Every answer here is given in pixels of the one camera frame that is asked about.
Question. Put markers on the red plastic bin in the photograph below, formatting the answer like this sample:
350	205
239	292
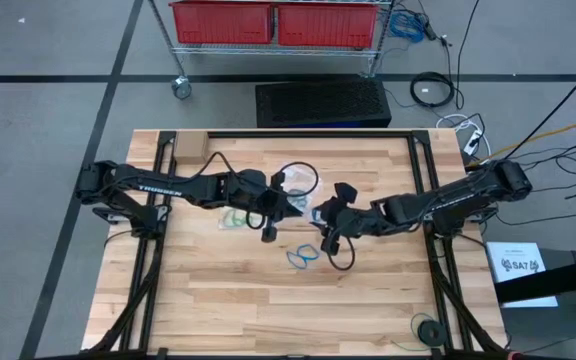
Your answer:
220	22
328	25

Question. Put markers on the small cardboard box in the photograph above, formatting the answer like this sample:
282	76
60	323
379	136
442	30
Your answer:
190	147

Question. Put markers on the black power adapter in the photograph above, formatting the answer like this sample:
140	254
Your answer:
428	29

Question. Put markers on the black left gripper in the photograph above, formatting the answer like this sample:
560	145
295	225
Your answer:
253	192

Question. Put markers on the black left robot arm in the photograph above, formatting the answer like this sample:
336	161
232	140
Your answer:
168	185

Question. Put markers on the black metal beam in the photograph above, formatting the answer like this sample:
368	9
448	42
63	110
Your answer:
558	280

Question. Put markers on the black tape roll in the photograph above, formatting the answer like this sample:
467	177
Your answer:
432	333

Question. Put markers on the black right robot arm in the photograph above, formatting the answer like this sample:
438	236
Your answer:
468	192

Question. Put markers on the red round knob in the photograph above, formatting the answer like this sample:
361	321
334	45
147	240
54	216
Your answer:
512	356

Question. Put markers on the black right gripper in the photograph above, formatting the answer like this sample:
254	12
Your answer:
358	222

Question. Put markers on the white printed paper sheet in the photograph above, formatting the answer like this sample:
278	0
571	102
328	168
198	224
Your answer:
518	275

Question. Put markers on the grey side table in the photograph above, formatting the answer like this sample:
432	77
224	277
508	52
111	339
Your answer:
543	330

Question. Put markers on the white power strip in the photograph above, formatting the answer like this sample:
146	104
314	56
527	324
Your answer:
472	142

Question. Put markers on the black aluminium table frame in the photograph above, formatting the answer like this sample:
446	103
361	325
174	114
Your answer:
313	134

